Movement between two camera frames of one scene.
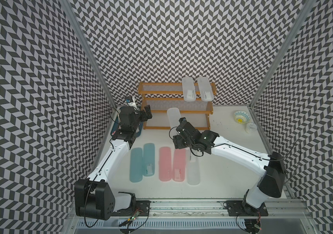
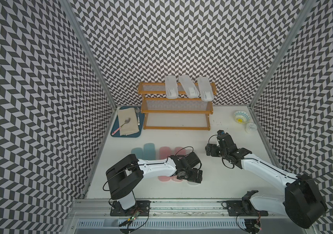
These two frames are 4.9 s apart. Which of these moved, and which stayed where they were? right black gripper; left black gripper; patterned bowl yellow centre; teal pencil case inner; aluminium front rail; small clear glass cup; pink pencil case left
Moved: left black gripper; right black gripper
Stayed: small clear glass cup; patterned bowl yellow centre; teal pencil case inner; pink pencil case left; aluminium front rail
